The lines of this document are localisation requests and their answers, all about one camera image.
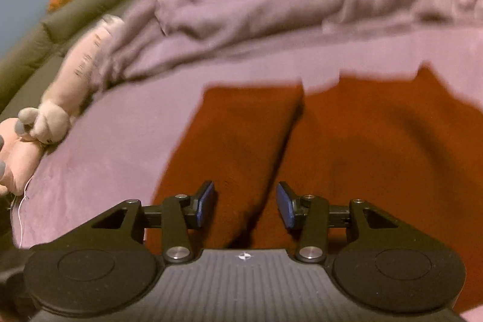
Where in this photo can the pink plush toy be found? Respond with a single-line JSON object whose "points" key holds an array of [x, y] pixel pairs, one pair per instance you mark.
{"points": [[79, 69], [19, 156]]}

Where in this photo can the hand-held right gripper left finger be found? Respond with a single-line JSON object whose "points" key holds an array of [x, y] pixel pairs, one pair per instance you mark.
{"points": [[205, 203]]}

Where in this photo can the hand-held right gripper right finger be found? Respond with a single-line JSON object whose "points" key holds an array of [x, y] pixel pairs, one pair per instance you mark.
{"points": [[285, 205]]}

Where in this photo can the olive green sofa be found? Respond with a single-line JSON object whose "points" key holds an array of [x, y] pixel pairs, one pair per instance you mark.
{"points": [[86, 9]]}

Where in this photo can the rust brown button cardigan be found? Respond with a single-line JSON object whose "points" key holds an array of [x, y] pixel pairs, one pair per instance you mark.
{"points": [[377, 141]]}

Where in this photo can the purple fleece bed blanket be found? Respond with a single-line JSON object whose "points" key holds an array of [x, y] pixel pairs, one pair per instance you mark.
{"points": [[124, 141]]}

